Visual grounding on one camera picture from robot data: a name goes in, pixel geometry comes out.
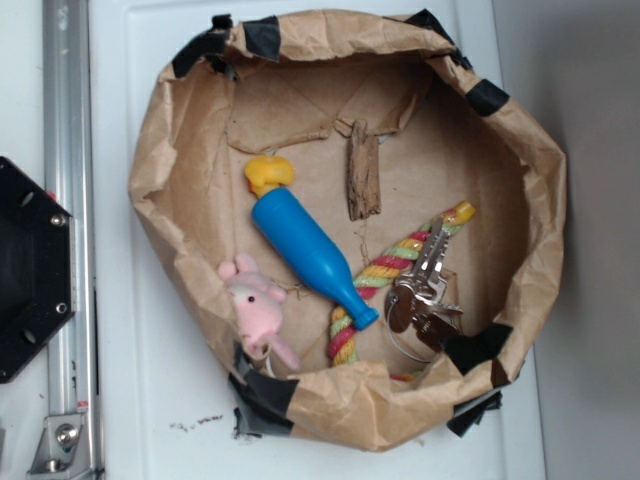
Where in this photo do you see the multicolour twisted rope toy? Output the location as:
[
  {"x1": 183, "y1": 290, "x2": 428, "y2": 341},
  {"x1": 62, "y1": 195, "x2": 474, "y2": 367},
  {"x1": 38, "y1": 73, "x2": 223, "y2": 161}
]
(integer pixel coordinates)
[{"x1": 327, "y1": 200, "x2": 477, "y2": 383}]

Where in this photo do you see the brown wood chip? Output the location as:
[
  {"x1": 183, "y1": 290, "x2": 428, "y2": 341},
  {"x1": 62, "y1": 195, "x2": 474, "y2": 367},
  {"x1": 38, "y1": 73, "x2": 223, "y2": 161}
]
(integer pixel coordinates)
[{"x1": 347, "y1": 120, "x2": 382, "y2": 221}]

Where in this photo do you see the silver key bunch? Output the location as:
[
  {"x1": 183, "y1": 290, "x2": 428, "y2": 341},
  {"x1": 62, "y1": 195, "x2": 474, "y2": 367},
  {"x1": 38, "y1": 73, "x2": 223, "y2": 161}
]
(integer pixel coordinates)
[{"x1": 385, "y1": 217, "x2": 463, "y2": 364}]

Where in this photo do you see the brown paper bag bin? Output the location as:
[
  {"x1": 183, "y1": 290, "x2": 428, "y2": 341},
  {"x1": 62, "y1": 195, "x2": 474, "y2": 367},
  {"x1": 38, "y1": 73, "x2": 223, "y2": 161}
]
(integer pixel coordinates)
[{"x1": 129, "y1": 10, "x2": 566, "y2": 451}]

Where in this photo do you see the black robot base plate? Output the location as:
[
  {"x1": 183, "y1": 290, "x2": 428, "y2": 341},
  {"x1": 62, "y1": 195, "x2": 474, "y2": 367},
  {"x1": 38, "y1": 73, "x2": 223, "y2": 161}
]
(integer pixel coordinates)
[{"x1": 0, "y1": 157, "x2": 74, "y2": 384}]

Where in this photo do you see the metal corner bracket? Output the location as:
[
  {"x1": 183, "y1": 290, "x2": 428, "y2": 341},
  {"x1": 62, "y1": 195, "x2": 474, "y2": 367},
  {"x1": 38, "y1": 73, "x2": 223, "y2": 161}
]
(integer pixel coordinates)
[{"x1": 26, "y1": 413, "x2": 91, "y2": 479}]

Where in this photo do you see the blue bottle toy yellow cap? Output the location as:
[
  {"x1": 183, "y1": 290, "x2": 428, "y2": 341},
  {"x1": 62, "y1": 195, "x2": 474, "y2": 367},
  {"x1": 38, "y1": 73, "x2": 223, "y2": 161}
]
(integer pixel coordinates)
[{"x1": 244, "y1": 155, "x2": 379, "y2": 330}]

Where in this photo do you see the aluminium extrusion rail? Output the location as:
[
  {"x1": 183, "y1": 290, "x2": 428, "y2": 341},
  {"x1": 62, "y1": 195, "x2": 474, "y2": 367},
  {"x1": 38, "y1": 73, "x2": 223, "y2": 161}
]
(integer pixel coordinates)
[{"x1": 43, "y1": 1, "x2": 104, "y2": 479}]

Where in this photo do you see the pink plush pig toy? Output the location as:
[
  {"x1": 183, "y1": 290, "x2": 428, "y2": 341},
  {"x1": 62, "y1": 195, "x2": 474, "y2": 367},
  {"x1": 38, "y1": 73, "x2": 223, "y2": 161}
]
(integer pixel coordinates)
[{"x1": 217, "y1": 253, "x2": 302, "y2": 371}]

